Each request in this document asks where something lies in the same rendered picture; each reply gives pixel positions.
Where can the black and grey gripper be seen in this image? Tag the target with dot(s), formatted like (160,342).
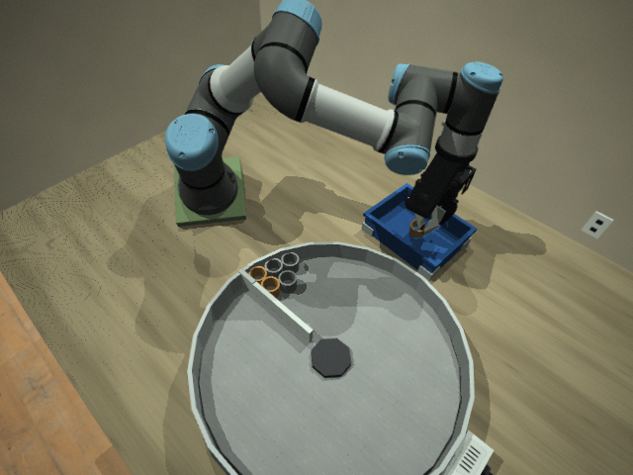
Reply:
(447,206)

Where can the grey metal bushing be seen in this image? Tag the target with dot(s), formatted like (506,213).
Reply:
(290,257)
(288,275)
(274,263)

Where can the bronze bushing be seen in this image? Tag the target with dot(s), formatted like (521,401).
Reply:
(258,271)
(271,281)
(414,233)

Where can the blue crate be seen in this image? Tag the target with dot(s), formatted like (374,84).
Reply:
(425,253)

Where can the grey round turntable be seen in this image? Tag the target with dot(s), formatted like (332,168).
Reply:
(360,371)

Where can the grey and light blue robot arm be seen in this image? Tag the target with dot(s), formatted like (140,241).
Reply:
(277,63)

